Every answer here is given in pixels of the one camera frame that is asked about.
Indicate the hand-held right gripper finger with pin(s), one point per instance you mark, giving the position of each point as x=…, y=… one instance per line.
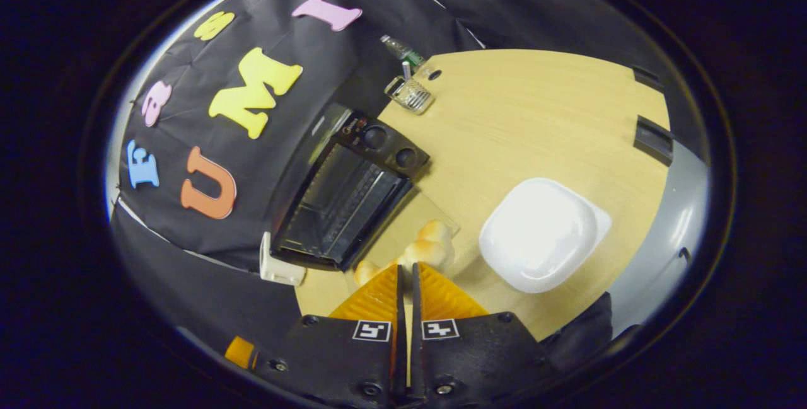
x=416, y=333
x=400, y=333

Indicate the pale bread roll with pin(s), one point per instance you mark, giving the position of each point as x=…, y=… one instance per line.
x=429, y=248

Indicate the black electric oven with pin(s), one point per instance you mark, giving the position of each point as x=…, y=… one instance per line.
x=391, y=144

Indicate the white toaster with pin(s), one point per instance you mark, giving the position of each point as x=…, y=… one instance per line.
x=280, y=270

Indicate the white square plate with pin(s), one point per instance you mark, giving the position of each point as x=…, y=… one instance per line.
x=542, y=232

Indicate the clear ribbed glass container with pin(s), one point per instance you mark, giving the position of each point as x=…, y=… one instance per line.
x=413, y=97

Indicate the clear water bottle green label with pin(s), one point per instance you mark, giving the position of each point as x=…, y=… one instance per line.
x=403, y=51

